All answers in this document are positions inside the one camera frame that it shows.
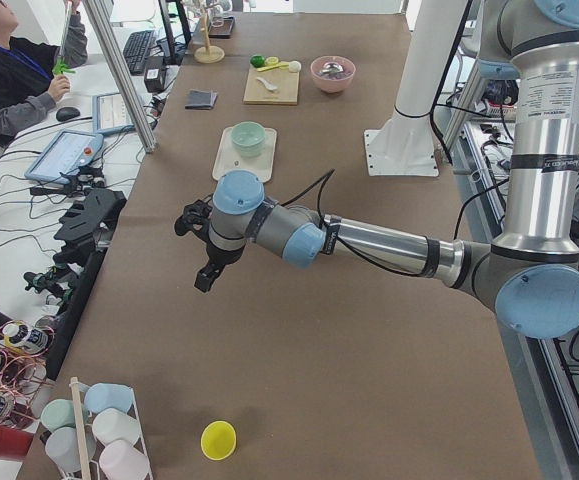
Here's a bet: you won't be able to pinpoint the black tool stand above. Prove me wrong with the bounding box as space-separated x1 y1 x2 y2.
23 188 127 380

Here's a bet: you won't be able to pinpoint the white plastic cup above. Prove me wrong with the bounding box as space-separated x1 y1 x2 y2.
92 408 140 445

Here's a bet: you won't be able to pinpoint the large pink ice bowl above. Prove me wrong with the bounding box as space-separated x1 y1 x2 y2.
310 55 356 93

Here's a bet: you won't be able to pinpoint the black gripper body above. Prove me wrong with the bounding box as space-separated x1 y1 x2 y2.
206 240 243 270

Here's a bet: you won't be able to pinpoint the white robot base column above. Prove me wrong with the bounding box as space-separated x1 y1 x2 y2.
364 0 470 177

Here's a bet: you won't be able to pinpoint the green plastic cup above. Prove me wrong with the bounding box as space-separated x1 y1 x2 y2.
40 399 76 432

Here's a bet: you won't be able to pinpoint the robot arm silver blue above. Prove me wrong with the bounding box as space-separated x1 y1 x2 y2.
175 1 579 339

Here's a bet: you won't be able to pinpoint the yellow plastic cup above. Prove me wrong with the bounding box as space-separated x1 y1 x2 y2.
200 420 237 461

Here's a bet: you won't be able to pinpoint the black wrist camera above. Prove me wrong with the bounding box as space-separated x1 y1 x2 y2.
174 200 212 241

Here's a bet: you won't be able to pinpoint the blue teach pendant tablet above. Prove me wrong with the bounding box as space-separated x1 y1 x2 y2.
24 130 104 184

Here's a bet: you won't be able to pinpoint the aluminium frame post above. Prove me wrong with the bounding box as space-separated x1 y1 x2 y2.
82 0 157 154

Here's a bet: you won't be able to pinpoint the blue plastic cup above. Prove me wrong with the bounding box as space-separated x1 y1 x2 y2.
84 383 133 414

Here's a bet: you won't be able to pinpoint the white cup rack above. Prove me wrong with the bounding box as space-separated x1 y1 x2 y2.
41 378 154 479

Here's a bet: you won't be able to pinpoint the black computer mouse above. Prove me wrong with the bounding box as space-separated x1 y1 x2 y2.
55 107 81 123

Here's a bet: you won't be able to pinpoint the wooden cutting board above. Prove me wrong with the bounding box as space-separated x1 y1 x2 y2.
243 67 300 106

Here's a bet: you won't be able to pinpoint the black keyboard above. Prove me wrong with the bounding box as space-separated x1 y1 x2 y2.
122 30 155 76

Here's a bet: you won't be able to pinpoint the stacked green bowls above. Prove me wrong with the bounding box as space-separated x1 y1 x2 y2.
230 121 266 158

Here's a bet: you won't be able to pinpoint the pink plastic cup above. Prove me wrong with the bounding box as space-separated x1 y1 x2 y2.
99 439 150 480

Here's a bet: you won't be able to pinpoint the seated person black sweater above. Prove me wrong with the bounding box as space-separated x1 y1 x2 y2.
0 1 88 139

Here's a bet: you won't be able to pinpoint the grey plastic cup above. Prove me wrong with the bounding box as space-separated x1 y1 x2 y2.
45 427 81 473

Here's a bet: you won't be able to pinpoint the green lime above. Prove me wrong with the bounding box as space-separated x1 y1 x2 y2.
250 55 265 68

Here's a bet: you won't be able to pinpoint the wooden mug tree stand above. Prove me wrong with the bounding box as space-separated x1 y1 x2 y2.
183 0 232 64

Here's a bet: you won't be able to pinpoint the cream rabbit tray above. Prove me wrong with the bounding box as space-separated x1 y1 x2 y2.
211 125 279 184

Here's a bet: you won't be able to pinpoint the yellow plastic knife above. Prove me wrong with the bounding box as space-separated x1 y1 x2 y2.
256 61 290 72

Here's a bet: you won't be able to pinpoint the white ceramic spoon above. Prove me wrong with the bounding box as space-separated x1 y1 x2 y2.
256 77 279 93

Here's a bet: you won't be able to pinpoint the grey folded cloth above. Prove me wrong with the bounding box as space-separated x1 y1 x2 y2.
185 89 218 110

